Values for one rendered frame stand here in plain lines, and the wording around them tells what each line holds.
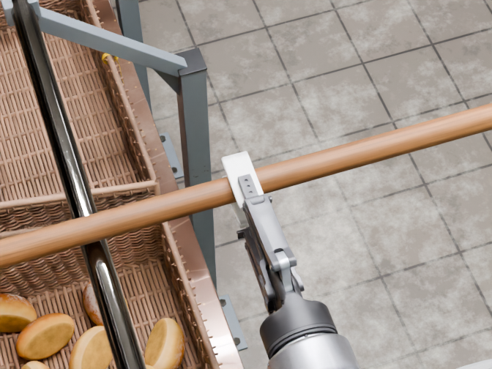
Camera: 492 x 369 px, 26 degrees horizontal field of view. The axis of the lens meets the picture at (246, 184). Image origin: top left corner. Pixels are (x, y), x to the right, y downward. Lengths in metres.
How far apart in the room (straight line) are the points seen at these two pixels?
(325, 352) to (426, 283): 1.47
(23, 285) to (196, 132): 0.38
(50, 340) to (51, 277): 0.12
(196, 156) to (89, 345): 0.35
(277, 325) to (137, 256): 0.77
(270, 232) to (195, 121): 0.63
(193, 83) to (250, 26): 1.30
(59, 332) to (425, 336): 0.99
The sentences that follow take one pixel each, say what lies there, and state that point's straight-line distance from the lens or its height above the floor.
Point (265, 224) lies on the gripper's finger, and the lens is 1.09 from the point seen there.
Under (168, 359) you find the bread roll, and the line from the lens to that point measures 1.69.
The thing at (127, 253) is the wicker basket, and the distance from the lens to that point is 1.79.
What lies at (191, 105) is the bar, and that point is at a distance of 1.66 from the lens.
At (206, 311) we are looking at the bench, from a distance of 1.79.
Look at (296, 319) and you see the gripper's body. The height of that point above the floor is 1.23.
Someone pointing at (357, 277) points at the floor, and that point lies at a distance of 2.49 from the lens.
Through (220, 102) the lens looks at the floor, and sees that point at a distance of 2.75.
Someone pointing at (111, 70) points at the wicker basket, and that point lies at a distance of 1.89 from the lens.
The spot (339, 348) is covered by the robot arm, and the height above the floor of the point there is 1.23.
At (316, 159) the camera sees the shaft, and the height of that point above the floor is 1.21.
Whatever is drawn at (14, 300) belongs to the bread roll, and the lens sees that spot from 1.77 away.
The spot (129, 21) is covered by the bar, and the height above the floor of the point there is 0.55.
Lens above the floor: 2.20
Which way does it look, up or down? 57 degrees down
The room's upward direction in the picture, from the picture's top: straight up
